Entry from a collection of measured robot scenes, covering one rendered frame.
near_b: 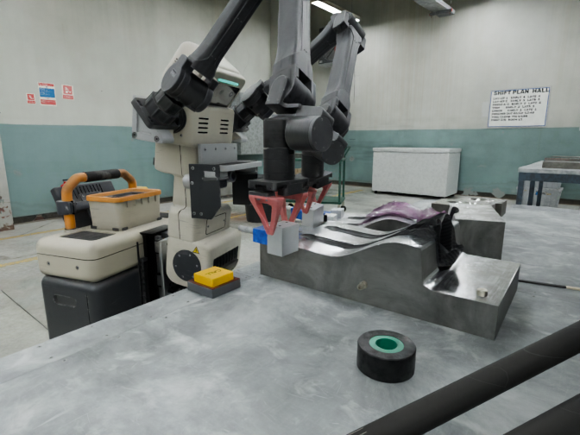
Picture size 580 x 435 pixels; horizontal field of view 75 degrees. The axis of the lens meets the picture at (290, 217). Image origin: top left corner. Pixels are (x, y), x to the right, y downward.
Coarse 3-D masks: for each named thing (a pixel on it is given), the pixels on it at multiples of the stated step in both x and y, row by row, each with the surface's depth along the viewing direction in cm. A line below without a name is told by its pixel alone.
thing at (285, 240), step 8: (280, 224) 69; (288, 224) 69; (296, 224) 70; (248, 232) 75; (256, 232) 72; (264, 232) 70; (280, 232) 68; (288, 232) 69; (296, 232) 71; (256, 240) 72; (264, 240) 71; (272, 240) 69; (280, 240) 68; (288, 240) 69; (296, 240) 71; (272, 248) 69; (280, 248) 68; (288, 248) 69; (296, 248) 71
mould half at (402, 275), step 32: (288, 256) 84; (320, 256) 78; (352, 256) 74; (384, 256) 70; (416, 256) 66; (480, 256) 84; (320, 288) 80; (352, 288) 75; (384, 288) 71; (416, 288) 67; (448, 288) 66; (512, 288) 72; (448, 320) 64; (480, 320) 61
